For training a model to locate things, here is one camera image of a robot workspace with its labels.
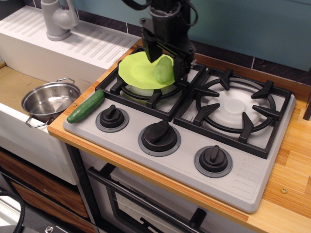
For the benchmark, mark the black stove knob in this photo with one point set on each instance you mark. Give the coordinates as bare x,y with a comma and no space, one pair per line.
213,161
159,139
112,119

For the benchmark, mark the white right burner cap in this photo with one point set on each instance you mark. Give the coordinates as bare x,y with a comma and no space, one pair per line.
233,103

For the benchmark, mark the white burner cap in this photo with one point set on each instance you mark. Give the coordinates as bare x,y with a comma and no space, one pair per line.
233,103
147,93

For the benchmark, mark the wooden drawer front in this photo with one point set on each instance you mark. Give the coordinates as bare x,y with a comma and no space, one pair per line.
45,192

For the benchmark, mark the grey toy stove top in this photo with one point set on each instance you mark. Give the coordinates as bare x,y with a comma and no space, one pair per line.
243,187

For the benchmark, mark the white toy sink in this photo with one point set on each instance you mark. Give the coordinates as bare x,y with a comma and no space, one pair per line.
28,58

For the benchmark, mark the black burner grate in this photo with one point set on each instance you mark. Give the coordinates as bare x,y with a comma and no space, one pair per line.
257,140
159,106

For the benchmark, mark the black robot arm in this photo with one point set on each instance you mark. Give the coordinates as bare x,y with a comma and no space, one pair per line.
168,6

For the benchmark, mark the dark green toy pickle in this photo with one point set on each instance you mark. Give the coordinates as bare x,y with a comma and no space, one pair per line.
86,108

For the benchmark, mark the black left stove knob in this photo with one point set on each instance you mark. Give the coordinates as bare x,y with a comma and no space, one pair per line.
112,119

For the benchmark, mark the white left burner cap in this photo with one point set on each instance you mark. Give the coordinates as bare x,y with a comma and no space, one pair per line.
147,93

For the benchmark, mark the black right stove knob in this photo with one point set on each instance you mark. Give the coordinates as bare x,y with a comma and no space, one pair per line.
213,161

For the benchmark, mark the lime green plastic plate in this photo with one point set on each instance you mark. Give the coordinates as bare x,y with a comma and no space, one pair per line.
138,71

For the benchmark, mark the black left burner grate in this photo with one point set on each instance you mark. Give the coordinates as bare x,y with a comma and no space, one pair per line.
159,106

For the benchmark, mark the black right burner grate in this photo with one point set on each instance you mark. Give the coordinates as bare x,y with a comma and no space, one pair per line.
257,140

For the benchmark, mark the stainless steel pot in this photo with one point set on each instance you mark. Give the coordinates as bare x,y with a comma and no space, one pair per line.
46,102

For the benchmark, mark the black oven door handle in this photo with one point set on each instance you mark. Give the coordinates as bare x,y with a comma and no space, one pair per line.
191,227

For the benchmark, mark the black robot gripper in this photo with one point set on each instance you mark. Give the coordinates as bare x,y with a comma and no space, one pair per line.
169,31

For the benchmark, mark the light green toy cauliflower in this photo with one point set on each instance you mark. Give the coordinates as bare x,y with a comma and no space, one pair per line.
163,70

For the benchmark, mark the grey toy faucet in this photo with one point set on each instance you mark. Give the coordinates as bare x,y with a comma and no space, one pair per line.
58,21

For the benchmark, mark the black middle stove knob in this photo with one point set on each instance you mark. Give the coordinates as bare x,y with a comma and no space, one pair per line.
159,139

